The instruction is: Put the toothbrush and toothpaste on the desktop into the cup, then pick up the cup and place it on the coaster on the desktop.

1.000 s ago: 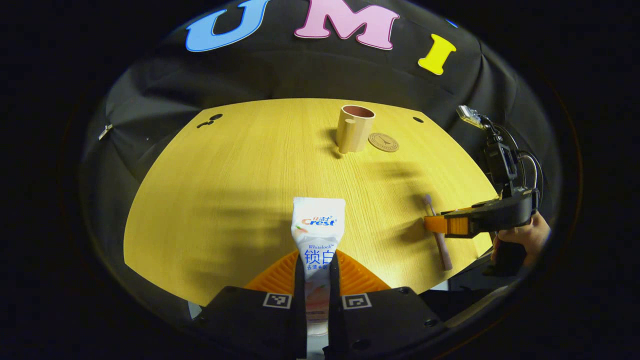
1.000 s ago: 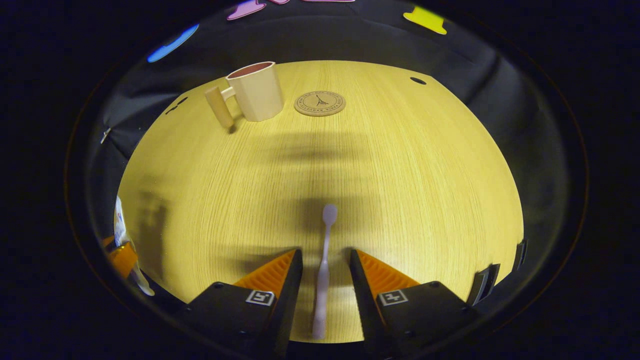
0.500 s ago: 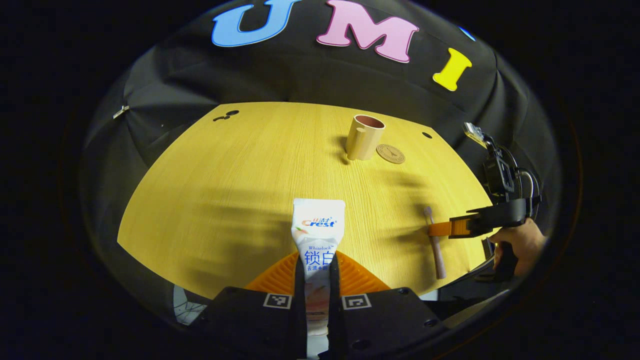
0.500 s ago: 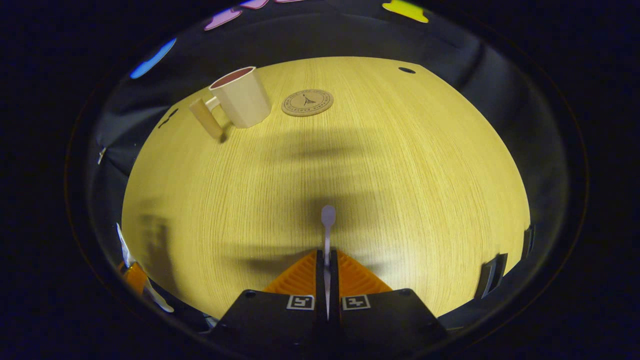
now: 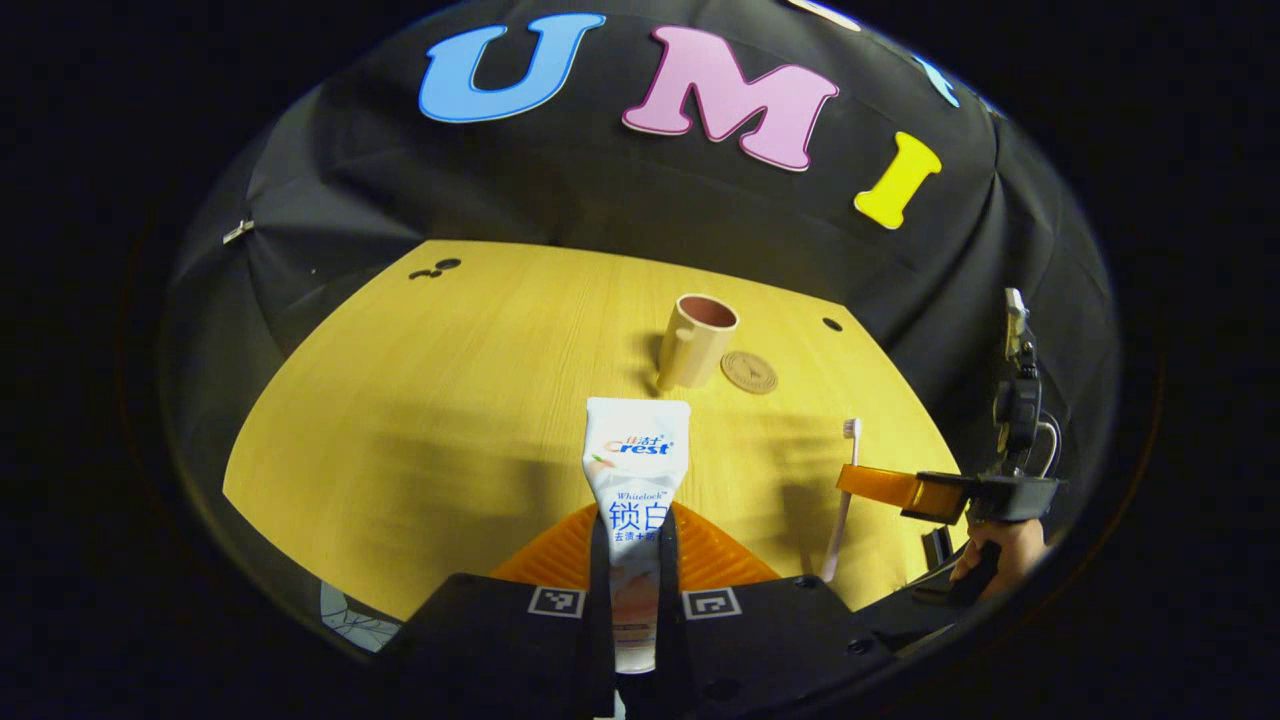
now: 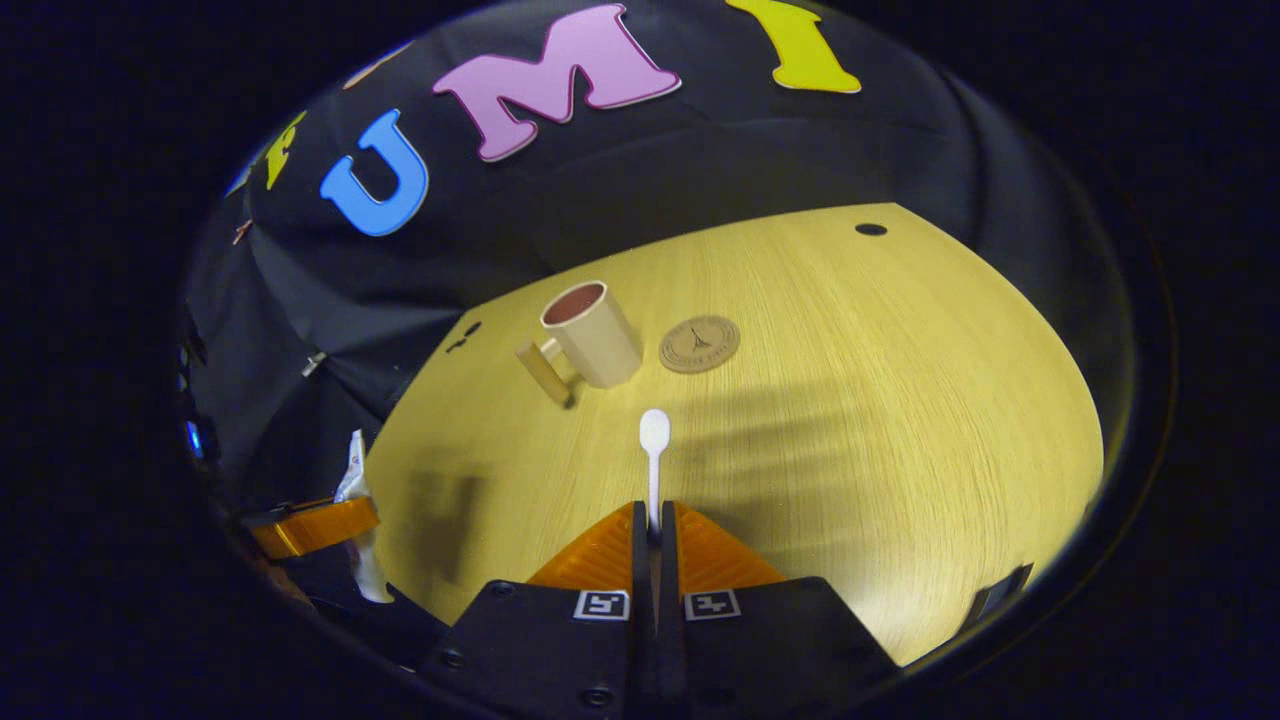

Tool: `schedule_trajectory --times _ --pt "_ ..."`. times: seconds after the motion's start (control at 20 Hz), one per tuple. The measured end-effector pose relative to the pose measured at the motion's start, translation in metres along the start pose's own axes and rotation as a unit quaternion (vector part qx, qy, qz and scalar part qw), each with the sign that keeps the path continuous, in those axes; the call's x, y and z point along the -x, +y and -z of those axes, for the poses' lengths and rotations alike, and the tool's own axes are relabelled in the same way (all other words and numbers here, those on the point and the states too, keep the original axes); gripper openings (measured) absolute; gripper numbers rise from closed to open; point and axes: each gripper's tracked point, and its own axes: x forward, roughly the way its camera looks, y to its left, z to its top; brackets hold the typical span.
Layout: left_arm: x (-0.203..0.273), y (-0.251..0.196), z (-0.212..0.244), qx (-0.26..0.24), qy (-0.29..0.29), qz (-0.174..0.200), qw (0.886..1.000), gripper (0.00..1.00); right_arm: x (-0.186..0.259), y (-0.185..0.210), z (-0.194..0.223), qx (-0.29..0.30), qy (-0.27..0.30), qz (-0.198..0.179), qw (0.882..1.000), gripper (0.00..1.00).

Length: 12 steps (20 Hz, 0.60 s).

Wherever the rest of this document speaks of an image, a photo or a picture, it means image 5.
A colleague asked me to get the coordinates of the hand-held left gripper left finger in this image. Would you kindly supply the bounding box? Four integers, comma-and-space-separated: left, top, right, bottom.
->
375, 503, 614, 720

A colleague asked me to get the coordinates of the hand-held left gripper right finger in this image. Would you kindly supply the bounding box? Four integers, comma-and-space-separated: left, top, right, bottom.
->
655, 503, 901, 720

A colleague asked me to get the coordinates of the pink toothbrush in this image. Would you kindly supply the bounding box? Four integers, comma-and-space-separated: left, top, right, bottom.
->
820, 418, 863, 583

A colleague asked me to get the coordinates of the white toothpaste tube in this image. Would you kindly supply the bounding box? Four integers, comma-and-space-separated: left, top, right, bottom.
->
583, 397, 692, 674

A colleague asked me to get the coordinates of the round cork coaster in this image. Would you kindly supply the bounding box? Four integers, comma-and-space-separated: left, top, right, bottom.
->
721, 351, 779, 395

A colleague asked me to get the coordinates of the beige cup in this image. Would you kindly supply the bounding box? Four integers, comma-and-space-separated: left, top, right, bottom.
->
655, 294, 739, 392

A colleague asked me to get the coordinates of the black backdrop cloth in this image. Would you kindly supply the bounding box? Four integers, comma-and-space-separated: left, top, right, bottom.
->
160, 0, 1121, 601

